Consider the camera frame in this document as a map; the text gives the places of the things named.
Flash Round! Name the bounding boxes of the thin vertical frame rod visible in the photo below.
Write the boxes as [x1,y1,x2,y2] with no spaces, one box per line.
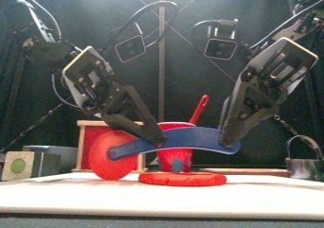
[158,0,166,123]

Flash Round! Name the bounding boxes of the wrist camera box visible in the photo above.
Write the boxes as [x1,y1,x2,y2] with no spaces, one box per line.
[202,18,241,61]
[113,22,149,63]

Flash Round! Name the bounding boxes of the black looped camera cable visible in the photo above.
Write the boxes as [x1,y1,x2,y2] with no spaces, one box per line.
[105,0,180,51]
[192,19,223,48]

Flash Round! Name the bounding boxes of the blue-handled red pizza cutter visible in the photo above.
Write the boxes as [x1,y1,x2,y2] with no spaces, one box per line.
[87,126,244,182]

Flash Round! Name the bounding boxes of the wooden box with red front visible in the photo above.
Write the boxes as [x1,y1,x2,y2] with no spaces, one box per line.
[75,120,150,173]

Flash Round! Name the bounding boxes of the block with green circle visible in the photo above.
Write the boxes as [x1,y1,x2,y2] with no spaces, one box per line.
[0,150,62,182]

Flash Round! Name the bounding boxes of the small metal pot with handle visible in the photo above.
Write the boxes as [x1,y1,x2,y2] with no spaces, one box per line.
[285,134,324,182]

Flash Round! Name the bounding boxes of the white cutting board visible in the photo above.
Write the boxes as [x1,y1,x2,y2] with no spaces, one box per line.
[0,171,324,221]

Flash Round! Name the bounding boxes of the red plastic spatula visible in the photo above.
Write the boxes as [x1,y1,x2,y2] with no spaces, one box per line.
[189,95,212,126]

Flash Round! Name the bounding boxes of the red plastic cup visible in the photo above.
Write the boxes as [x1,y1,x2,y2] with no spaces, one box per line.
[156,121,197,173]

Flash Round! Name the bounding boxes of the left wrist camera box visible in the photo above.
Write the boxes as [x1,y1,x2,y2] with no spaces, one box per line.
[113,22,149,63]

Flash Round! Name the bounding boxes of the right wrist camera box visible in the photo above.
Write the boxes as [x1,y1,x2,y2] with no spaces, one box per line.
[202,18,241,61]

